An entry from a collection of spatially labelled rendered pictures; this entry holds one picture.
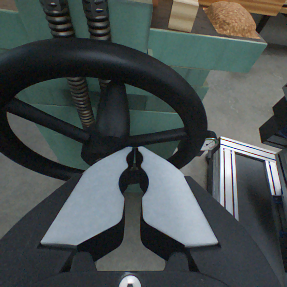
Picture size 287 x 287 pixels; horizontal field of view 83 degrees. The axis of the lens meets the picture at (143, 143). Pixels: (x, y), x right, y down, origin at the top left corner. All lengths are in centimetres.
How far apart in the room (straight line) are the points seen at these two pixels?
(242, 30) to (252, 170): 90
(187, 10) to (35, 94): 35
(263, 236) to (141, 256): 60
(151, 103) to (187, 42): 15
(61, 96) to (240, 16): 39
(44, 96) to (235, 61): 42
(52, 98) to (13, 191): 86
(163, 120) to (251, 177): 79
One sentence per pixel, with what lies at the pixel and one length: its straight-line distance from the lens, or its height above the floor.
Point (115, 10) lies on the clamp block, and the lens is 22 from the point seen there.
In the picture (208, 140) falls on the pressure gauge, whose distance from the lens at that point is 47.
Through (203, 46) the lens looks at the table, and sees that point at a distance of 36.
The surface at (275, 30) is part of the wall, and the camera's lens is 354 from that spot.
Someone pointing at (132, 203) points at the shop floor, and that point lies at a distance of 105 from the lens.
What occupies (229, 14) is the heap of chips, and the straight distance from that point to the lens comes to 41.
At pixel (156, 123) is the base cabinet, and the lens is 48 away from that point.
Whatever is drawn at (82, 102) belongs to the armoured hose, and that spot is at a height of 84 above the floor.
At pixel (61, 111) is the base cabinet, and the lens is 48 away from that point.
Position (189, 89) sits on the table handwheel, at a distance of 17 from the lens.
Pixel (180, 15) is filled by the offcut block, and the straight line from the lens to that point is 34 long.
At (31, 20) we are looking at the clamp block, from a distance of 25.
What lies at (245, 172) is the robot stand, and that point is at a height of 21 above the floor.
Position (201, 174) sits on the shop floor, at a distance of 124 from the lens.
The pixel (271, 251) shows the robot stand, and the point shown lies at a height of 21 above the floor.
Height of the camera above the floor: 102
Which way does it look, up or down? 56 degrees down
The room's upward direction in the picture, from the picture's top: 13 degrees clockwise
